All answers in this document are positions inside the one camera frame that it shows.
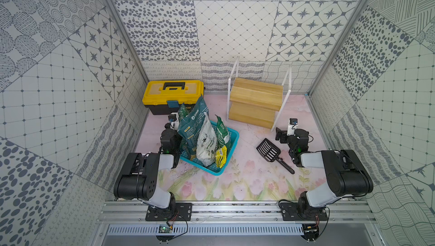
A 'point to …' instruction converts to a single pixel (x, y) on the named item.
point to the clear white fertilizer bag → (207, 145)
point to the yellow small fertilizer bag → (221, 156)
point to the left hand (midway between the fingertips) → (182, 117)
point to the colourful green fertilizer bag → (182, 112)
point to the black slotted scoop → (271, 152)
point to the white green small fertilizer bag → (221, 134)
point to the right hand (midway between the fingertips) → (285, 129)
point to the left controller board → (165, 229)
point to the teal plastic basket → (186, 156)
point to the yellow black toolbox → (163, 97)
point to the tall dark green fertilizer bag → (188, 126)
